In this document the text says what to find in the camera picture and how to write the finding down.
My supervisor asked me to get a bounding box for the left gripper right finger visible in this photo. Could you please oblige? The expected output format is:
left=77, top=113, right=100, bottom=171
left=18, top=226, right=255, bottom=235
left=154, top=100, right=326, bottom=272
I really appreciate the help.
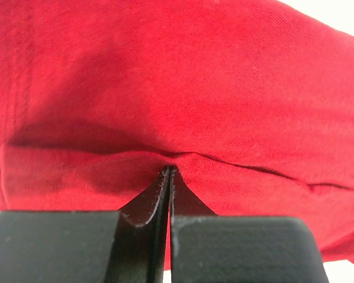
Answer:
left=170, top=168, right=328, bottom=283

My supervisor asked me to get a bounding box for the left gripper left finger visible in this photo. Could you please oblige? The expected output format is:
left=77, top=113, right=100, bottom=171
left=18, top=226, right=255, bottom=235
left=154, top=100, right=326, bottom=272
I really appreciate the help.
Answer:
left=0, top=168, right=169, bottom=282

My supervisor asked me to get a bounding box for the dark red t shirt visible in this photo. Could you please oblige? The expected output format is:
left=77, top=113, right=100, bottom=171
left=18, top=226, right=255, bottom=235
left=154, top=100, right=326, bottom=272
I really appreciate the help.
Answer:
left=0, top=1, right=354, bottom=263

